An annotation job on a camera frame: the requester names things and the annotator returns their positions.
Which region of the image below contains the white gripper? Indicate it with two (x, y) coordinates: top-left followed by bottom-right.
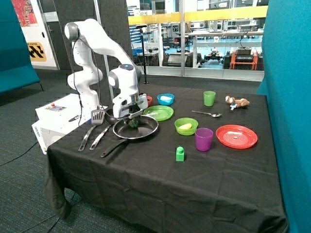
(112, 93), (148, 124)

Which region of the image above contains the green toy capsicum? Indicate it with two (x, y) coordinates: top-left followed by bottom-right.
(128, 118), (139, 128)

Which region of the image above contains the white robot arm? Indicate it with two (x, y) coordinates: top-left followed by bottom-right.
(64, 19), (148, 119)

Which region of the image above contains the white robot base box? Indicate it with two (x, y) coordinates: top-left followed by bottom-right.
(32, 94), (95, 154)

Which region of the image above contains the green plate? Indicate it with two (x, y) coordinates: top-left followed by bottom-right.
(143, 105), (174, 121)

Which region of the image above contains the red plate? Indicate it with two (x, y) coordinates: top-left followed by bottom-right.
(216, 125), (258, 149)

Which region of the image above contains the black frying pan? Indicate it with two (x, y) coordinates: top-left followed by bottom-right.
(101, 115), (158, 158)

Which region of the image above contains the black ladle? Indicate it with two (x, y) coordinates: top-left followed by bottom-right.
(89, 109), (118, 150)

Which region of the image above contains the rear red bowl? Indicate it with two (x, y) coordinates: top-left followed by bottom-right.
(147, 96), (153, 107)

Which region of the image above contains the black slotted spatula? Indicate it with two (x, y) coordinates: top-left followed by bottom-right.
(78, 109), (105, 151)

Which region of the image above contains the white toy food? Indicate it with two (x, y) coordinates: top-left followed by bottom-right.
(160, 96), (172, 101)

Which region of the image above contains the blue bowl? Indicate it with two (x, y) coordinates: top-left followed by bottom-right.
(157, 93), (174, 106)

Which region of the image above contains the green bowl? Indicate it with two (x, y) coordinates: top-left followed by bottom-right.
(174, 117), (198, 136)

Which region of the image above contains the yellow toy food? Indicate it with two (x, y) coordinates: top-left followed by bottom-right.
(179, 123), (192, 130)

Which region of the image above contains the green toy block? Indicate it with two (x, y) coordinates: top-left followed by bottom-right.
(175, 146), (185, 162)

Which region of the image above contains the purple cup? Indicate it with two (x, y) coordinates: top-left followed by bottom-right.
(195, 128), (213, 151)

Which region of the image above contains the black tablecloth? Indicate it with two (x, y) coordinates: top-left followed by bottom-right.
(44, 85), (289, 233)

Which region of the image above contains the green cup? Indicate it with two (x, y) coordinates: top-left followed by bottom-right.
(203, 91), (216, 107)

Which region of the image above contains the metal spoon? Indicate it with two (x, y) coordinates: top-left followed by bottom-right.
(192, 110), (222, 117)

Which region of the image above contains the black tripod stand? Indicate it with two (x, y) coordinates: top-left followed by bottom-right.
(136, 24), (149, 84)

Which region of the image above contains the brown plush toy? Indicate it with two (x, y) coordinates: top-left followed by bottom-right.
(225, 96), (250, 111)

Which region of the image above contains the yellow black sign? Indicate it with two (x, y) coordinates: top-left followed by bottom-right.
(27, 42), (47, 62)

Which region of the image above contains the teal sofa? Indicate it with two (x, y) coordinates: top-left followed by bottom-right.
(0, 0), (40, 94)

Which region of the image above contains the teal partition panel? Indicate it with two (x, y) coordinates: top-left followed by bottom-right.
(258, 0), (311, 233)

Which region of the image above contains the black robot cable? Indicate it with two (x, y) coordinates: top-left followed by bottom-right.
(69, 36), (105, 127)

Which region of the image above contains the red wall poster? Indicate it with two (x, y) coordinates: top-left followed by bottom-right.
(11, 0), (38, 27)

